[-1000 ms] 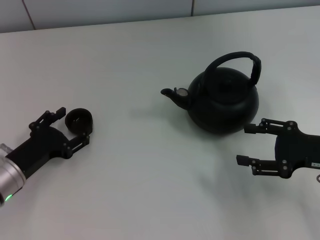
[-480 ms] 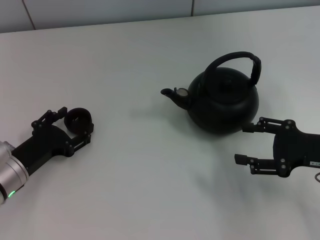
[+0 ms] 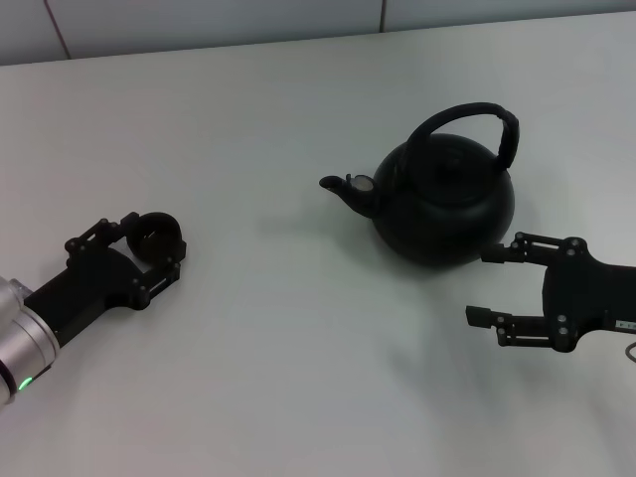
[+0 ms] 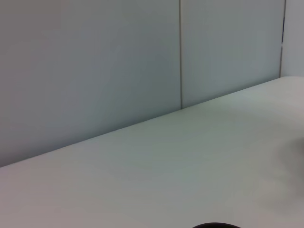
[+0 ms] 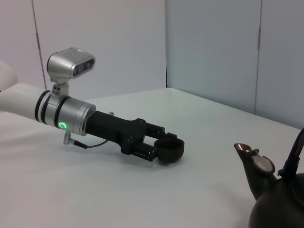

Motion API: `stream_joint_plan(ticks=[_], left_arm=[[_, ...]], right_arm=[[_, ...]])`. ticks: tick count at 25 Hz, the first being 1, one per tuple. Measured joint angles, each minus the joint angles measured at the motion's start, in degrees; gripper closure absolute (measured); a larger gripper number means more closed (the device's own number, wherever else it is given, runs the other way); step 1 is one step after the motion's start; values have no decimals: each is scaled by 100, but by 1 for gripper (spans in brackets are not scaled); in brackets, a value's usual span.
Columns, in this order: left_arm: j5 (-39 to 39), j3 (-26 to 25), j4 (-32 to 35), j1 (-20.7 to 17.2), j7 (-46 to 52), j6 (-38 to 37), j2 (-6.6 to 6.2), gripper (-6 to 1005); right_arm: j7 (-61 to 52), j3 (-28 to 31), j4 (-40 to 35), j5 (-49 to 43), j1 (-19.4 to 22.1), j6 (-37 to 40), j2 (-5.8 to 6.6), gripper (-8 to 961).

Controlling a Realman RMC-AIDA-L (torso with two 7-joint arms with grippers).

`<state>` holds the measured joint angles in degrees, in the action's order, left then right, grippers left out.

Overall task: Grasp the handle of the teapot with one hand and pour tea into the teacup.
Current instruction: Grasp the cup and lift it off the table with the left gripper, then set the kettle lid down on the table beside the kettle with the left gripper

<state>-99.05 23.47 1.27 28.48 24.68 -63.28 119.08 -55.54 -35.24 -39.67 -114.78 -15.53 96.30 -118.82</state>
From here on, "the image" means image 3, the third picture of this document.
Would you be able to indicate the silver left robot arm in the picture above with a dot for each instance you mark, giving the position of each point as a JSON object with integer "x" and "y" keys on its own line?
{"x": 25, "y": 348}

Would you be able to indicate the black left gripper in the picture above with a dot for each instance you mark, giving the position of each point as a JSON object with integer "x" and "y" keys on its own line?
{"x": 94, "y": 283}

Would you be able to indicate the black round teapot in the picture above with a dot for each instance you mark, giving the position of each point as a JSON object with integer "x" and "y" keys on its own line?
{"x": 447, "y": 208}

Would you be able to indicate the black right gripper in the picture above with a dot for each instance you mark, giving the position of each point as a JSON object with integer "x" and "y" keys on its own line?
{"x": 586, "y": 298}

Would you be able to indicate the white backdrop panel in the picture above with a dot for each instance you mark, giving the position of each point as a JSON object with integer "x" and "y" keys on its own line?
{"x": 248, "y": 20}

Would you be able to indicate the small black teacup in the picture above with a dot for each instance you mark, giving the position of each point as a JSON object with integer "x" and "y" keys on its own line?
{"x": 154, "y": 243}

